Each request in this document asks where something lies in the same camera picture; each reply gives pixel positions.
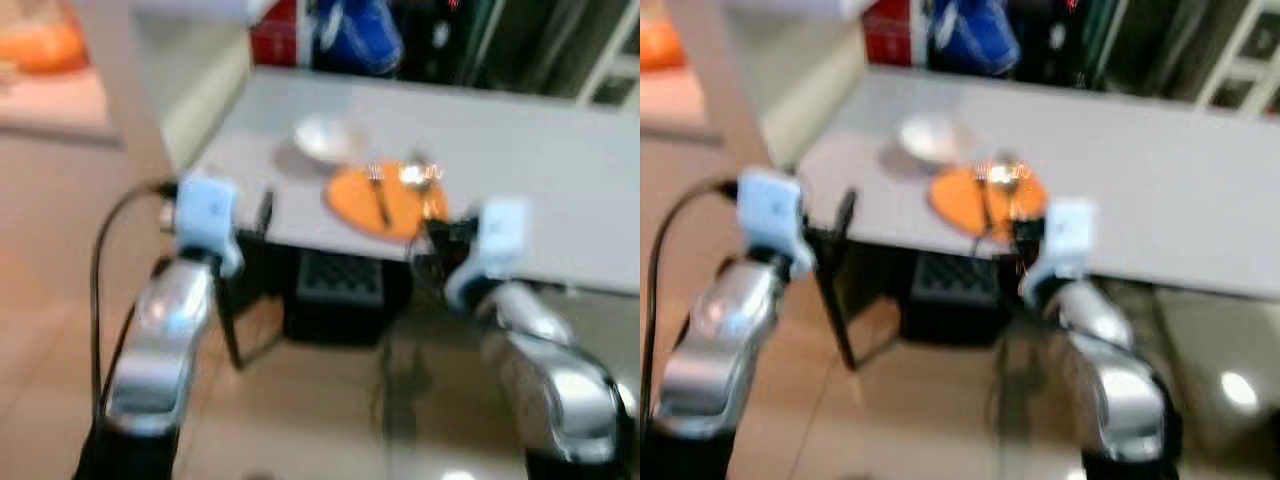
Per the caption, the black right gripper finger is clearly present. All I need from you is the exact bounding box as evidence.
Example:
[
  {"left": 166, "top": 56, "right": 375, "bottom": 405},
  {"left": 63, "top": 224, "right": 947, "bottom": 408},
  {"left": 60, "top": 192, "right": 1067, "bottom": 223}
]
[{"left": 418, "top": 218, "right": 449, "bottom": 263}]

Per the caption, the golden metal spoon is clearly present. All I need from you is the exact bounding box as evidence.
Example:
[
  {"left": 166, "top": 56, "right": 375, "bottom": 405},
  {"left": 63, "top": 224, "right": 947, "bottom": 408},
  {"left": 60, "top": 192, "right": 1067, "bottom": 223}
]
[
  {"left": 990, "top": 155, "right": 1031, "bottom": 221},
  {"left": 398, "top": 155, "right": 446, "bottom": 223}
]

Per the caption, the silver metal fork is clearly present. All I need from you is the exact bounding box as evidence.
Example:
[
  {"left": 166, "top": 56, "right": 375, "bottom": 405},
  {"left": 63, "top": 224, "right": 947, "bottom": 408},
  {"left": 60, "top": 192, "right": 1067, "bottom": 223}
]
[
  {"left": 366, "top": 163, "right": 393, "bottom": 229},
  {"left": 972, "top": 163, "right": 997, "bottom": 233}
]

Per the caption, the orange round plate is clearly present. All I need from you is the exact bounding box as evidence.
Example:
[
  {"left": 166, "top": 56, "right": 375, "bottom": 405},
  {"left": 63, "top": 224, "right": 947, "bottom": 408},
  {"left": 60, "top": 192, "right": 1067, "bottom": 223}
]
[
  {"left": 325, "top": 160, "right": 451, "bottom": 241},
  {"left": 928, "top": 160, "right": 1049, "bottom": 241}
]

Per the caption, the black plastic crate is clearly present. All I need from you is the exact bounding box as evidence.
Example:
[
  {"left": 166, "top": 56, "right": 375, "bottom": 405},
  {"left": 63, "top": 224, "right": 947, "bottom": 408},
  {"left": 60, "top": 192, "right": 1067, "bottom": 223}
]
[
  {"left": 898, "top": 248, "right": 1011, "bottom": 346},
  {"left": 283, "top": 248, "right": 413, "bottom": 349}
]

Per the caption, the white shallow bowl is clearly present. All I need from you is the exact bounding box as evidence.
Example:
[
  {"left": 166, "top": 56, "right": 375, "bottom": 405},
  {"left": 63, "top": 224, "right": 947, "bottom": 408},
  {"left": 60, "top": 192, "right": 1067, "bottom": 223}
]
[
  {"left": 293, "top": 113, "right": 369, "bottom": 166},
  {"left": 897, "top": 112, "right": 971, "bottom": 166}
]

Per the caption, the red box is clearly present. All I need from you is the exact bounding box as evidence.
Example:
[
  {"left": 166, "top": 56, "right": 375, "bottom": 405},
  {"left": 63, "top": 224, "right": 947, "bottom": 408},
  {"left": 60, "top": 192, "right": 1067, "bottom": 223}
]
[
  {"left": 864, "top": 0, "right": 913, "bottom": 67},
  {"left": 250, "top": 0, "right": 301, "bottom": 67}
]

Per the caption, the blue bag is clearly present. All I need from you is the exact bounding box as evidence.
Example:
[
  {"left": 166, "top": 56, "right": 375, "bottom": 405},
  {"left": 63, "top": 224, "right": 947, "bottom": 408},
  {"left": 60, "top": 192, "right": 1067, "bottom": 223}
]
[
  {"left": 312, "top": 0, "right": 405, "bottom": 77},
  {"left": 925, "top": 0, "right": 1021, "bottom": 77}
]

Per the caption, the pale pink counter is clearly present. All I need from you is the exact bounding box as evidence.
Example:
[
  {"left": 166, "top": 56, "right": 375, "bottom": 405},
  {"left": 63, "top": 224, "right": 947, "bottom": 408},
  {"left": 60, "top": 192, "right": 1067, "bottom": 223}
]
[
  {"left": 0, "top": 65, "right": 123, "bottom": 149},
  {"left": 640, "top": 65, "right": 721, "bottom": 141}
]

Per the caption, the orange round object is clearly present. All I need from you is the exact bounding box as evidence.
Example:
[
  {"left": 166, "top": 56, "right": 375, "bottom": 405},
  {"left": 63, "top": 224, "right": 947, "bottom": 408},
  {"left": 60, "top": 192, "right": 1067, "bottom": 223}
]
[
  {"left": 640, "top": 15, "right": 683, "bottom": 73},
  {"left": 0, "top": 20, "right": 89, "bottom": 76}
]

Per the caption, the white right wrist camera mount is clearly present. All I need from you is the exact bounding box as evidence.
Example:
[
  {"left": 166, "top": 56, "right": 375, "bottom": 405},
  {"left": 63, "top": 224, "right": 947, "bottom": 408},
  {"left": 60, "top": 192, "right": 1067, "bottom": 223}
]
[
  {"left": 445, "top": 197, "right": 531, "bottom": 306},
  {"left": 1020, "top": 197, "right": 1099, "bottom": 306}
]

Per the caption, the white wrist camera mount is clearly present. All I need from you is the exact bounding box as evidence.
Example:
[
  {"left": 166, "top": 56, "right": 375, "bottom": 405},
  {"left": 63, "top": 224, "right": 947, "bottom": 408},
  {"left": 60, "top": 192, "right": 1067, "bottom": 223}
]
[
  {"left": 172, "top": 172, "right": 244, "bottom": 276},
  {"left": 737, "top": 168, "right": 816, "bottom": 279},
  {"left": 445, "top": 197, "right": 531, "bottom": 306},
  {"left": 1020, "top": 197, "right": 1099, "bottom": 306}
]

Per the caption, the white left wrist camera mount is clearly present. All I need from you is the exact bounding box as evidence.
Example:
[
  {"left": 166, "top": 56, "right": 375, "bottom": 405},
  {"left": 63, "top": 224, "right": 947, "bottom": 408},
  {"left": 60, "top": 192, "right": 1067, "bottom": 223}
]
[
  {"left": 737, "top": 168, "right": 816, "bottom": 279},
  {"left": 172, "top": 172, "right": 244, "bottom": 276}
]

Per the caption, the black metal table frame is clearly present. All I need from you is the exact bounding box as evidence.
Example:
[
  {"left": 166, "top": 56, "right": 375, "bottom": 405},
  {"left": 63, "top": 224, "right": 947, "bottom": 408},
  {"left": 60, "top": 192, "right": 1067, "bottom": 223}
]
[
  {"left": 815, "top": 250, "right": 901, "bottom": 371},
  {"left": 213, "top": 250, "right": 291, "bottom": 371}
]

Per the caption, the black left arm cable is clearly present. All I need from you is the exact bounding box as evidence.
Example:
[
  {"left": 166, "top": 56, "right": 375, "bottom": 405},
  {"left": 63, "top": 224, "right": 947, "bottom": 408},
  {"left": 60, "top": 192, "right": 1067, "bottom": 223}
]
[
  {"left": 645, "top": 178, "right": 746, "bottom": 401},
  {"left": 88, "top": 178, "right": 181, "bottom": 411}
]

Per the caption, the white shelf frame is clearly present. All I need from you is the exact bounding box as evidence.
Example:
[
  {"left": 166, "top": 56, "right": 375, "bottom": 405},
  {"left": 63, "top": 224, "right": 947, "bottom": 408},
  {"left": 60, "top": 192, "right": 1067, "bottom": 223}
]
[
  {"left": 1195, "top": 5, "right": 1280, "bottom": 116},
  {"left": 575, "top": 15, "right": 641, "bottom": 109}
]

